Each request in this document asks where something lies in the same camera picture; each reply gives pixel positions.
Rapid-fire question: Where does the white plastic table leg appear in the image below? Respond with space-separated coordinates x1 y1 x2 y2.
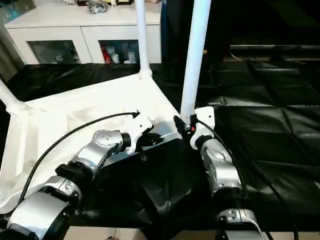
0 186 15 208
134 0 153 81
0 79 22 115
179 0 213 123

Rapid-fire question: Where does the white plastic table top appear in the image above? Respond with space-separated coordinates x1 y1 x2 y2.
0 71 187 208

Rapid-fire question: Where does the black mat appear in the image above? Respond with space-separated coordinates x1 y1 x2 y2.
0 62 320 233

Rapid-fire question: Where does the black cabinet gold label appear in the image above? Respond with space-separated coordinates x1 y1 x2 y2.
161 0 232 68

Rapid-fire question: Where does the black side table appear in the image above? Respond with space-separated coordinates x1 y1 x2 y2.
229 44 320 61

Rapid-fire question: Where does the white glass-door cabinet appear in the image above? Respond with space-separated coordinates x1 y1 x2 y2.
3 0 163 65

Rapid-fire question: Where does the dark grey bundle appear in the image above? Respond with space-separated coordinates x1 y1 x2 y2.
87 0 111 15

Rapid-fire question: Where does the grey curtain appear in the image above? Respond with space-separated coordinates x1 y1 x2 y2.
0 24 26 81

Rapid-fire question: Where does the teal patterned strip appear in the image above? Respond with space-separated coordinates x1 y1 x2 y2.
0 2 16 20

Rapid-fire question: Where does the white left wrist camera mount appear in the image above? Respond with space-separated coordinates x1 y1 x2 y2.
124 113 155 156

